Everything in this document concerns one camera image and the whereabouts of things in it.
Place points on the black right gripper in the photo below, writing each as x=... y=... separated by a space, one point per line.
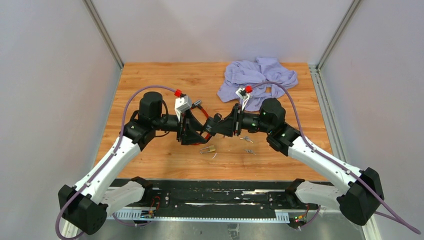
x=232 y=123

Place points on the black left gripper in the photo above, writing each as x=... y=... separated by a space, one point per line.
x=185 y=129

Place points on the silver key bunch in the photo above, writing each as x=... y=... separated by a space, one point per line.
x=246 y=138

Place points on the black padlock body with shackle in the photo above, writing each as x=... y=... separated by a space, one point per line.
x=209 y=126

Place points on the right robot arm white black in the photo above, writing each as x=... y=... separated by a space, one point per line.
x=355 y=192

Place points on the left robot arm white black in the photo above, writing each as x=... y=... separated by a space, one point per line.
x=88 y=203

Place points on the small brass padlock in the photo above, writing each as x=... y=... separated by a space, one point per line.
x=208 y=149

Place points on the crumpled lavender cloth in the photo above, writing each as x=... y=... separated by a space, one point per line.
x=239 y=74

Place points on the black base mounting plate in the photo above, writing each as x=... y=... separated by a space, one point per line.
x=221 y=199

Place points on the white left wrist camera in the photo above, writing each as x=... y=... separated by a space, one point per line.
x=181 y=105

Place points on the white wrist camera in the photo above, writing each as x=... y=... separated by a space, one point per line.
x=181 y=105
x=244 y=93

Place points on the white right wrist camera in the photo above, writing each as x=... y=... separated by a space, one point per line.
x=244 y=93

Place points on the aluminium frame post right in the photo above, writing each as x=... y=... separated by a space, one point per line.
x=338 y=33

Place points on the aluminium frame post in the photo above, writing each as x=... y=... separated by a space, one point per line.
x=338 y=33
x=93 y=12

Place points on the aluminium frame post left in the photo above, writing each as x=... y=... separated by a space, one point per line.
x=93 y=12

